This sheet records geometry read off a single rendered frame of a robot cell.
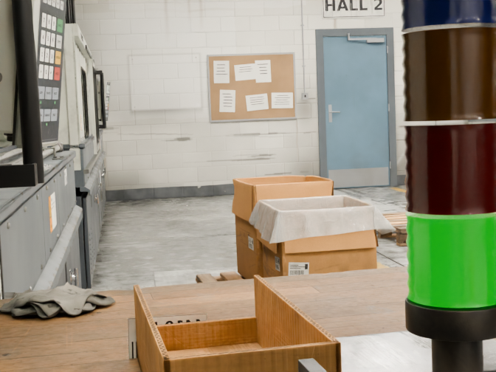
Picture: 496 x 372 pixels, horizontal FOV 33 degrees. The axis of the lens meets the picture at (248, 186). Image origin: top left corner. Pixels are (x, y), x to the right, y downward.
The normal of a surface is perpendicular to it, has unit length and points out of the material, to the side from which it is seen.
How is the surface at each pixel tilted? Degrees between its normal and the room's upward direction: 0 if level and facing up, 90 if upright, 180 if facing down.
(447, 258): 76
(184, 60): 90
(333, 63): 90
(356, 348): 0
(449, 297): 104
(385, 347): 0
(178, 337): 90
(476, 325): 90
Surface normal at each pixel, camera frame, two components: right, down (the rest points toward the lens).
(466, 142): 0.03, 0.33
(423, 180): -0.77, -0.16
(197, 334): 0.21, 0.08
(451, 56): -0.25, -0.15
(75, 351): -0.04, -0.99
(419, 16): -0.75, 0.33
